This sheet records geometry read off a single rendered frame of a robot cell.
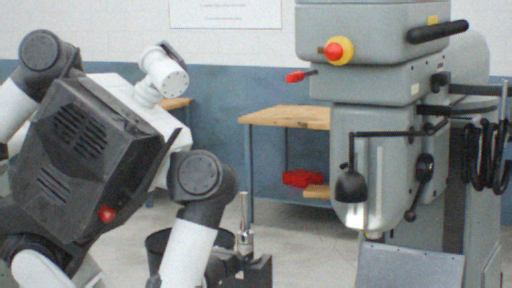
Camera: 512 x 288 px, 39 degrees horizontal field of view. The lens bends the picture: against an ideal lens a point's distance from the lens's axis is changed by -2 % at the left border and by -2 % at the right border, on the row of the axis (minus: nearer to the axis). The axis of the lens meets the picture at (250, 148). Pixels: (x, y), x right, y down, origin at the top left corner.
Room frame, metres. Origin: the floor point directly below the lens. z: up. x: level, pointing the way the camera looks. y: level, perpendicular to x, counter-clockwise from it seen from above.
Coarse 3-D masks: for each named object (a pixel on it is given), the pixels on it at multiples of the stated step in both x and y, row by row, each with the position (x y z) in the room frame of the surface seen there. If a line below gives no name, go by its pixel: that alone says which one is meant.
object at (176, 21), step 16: (176, 0) 7.08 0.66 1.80; (192, 0) 6.99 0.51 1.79; (208, 0) 6.91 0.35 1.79; (224, 0) 6.82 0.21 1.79; (240, 0) 6.74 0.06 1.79; (256, 0) 6.67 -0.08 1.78; (272, 0) 6.59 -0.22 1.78; (176, 16) 7.08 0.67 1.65; (192, 16) 6.99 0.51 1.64; (208, 16) 6.91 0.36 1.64; (224, 16) 6.83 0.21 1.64; (240, 16) 6.75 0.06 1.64; (256, 16) 6.67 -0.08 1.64; (272, 16) 6.59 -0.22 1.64
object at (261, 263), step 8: (224, 248) 2.01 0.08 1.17; (256, 256) 1.94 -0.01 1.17; (264, 256) 1.97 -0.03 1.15; (248, 264) 1.91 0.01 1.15; (256, 264) 1.91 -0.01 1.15; (264, 264) 1.92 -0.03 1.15; (240, 272) 1.89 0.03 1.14; (248, 272) 1.89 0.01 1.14; (256, 272) 1.88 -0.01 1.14; (264, 272) 1.91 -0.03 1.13; (272, 272) 1.99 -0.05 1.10; (224, 280) 1.91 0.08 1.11; (232, 280) 1.90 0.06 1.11; (240, 280) 1.89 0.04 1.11; (248, 280) 1.89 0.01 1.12; (256, 280) 1.88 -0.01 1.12; (264, 280) 1.91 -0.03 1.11; (272, 280) 1.98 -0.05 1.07
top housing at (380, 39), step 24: (312, 0) 1.60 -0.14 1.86; (336, 0) 1.57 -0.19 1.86; (360, 0) 1.54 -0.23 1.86; (384, 0) 1.53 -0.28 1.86; (408, 0) 1.55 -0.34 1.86; (432, 0) 1.73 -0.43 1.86; (312, 24) 1.60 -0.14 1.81; (336, 24) 1.57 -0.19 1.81; (360, 24) 1.54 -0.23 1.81; (384, 24) 1.53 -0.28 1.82; (408, 24) 1.55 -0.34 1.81; (432, 24) 1.72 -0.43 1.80; (312, 48) 1.60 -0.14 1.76; (360, 48) 1.54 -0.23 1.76; (384, 48) 1.53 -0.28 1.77; (408, 48) 1.56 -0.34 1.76; (432, 48) 1.73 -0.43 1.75
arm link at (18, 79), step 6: (66, 48) 1.56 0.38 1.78; (72, 48) 1.62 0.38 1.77; (66, 54) 1.55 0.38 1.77; (18, 72) 1.56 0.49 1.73; (12, 78) 1.56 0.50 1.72; (18, 78) 1.55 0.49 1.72; (18, 84) 1.54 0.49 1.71; (24, 90) 1.54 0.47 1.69; (30, 90) 1.54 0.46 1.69; (30, 96) 1.54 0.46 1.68; (36, 96) 1.55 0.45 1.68; (42, 96) 1.57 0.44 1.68
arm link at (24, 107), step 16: (0, 96) 1.54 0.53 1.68; (16, 96) 1.54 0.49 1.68; (0, 112) 1.53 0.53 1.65; (16, 112) 1.54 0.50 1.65; (32, 112) 1.57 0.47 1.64; (0, 128) 1.53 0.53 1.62; (16, 128) 1.56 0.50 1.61; (0, 144) 1.54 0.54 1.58; (0, 160) 1.55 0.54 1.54; (0, 176) 1.60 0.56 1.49
